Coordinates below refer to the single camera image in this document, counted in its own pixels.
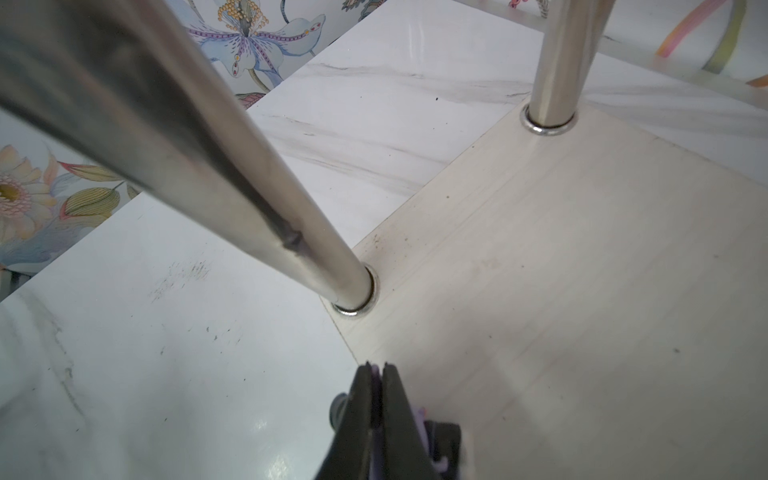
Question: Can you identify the white two-tier shelf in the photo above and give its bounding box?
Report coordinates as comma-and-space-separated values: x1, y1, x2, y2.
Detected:
1, 1, 767, 479

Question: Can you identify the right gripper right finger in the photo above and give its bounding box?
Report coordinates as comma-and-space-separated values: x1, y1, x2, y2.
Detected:
381, 363, 440, 480

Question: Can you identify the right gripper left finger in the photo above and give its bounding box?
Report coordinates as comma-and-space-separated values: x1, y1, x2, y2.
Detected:
315, 363, 374, 480

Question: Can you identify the small purple kuromi toy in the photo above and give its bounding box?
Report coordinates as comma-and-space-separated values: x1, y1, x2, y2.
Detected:
367, 363, 462, 479

